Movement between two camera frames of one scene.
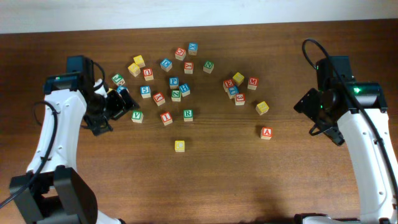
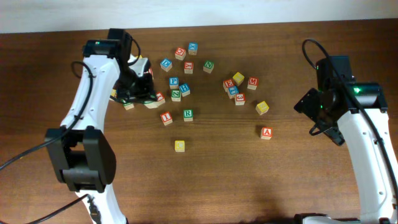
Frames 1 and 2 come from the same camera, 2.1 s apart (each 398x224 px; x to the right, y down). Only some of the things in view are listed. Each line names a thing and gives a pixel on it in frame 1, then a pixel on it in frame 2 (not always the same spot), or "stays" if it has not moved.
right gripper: x=310 y=106 stays
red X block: x=159 y=98 stays
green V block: x=137 y=116 to x=151 y=104
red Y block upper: x=188 y=68 stays
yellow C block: x=180 y=145 stays
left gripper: x=121 y=104 to x=134 y=93
